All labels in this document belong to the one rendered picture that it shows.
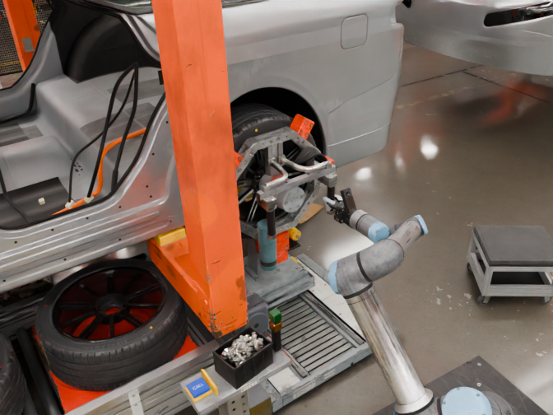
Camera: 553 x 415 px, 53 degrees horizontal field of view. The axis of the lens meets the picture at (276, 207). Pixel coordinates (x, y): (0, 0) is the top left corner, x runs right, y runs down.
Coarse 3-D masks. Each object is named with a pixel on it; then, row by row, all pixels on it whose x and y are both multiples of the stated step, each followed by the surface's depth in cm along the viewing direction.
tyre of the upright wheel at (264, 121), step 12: (240, 108) 267; (252, 108) 266; (264, 108) 268; (240, 120) 256; (252, 120) 254; (264, 120) 255; (276, 120) 259; (288, 120) 263; (240, 132) 251; (252, 132) 254; (264, 132) 258; (240, 144) 253; (312, 144) 279
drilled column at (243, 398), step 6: (246, 390) 224; (240, 396) 223; (246, 396) 225; (228, 402) 220; (234, 402) 223; (240, 402) 225; (246, 402) 227; (222, 408) 228; (228, 408) 222; (234, 408) 228; (240, 408) 227; (246, 408) 229; (222, 414) 231; (228, 414) 224; (234, 414) 226; (240, 414) 228; (246, 414) 231
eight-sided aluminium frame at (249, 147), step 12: (276, 132) 257; (288, 132) 255; (252, 144) 247; (264, 144) 250; (300, 144) 263; (252, 156) 249; (240, 168) 248; (312, 180) 280; (312, 192) 282; (288, 216) 286; (300, 216) 284; (240, 228) 264; (252, 228) 269; (276, 228) 278; (288, 228) 283
